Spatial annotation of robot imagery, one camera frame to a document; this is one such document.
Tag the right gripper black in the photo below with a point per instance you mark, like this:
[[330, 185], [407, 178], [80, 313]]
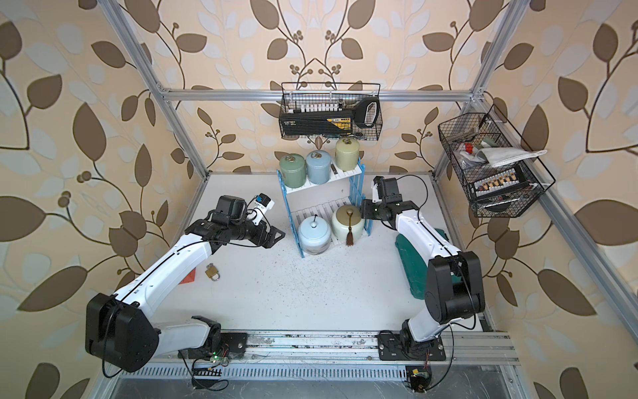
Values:
[[366, 206]]

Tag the small red object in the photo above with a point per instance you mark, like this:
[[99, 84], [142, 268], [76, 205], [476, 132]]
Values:
[[189, 278]]

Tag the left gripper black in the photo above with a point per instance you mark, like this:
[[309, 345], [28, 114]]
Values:
[[263, 241]]

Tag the green tea canister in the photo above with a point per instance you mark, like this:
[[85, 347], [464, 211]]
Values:
[[293, 170]]

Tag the black wire basket back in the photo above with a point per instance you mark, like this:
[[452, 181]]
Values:
[[363, 99]]

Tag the cream jar with tassel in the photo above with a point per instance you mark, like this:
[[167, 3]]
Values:
[[347, 224]]

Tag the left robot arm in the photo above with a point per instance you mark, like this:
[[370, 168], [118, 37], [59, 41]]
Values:
[[119, 330]]

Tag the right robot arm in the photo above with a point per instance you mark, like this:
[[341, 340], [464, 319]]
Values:
[[453, 283]]

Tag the brass padlock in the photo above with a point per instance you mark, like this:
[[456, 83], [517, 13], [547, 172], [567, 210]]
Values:
[[212, 272]]

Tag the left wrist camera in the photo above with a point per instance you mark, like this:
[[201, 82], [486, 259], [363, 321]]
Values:
[[261, 205]]

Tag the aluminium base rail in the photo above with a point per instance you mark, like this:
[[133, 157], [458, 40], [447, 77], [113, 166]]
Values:
[[460, 346]]

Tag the blue tea canister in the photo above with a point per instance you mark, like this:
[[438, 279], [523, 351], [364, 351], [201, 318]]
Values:
[[319, 167]]

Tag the yellow-green tea canister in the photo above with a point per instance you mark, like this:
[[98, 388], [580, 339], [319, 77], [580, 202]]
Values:
[[347, 153]]

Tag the black wire basket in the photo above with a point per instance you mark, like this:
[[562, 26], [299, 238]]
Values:
[[363, 99], [499, 171]]

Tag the white-blue ceramic jar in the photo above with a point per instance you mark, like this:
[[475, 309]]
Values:
[[315, 235]]

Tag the blue white wooden shelf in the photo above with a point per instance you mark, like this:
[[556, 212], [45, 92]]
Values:
[[344, 187]]

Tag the paint tube set box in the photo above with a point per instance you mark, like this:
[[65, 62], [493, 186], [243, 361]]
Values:
[[499, 184]]

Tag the white folded paper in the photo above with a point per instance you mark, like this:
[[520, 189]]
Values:
[[504, 156]]

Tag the black wire basket right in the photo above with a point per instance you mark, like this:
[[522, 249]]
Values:
[[499, 171]]

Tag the black yellow tool box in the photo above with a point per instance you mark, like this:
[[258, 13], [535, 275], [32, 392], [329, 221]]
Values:
[[325, 123]]

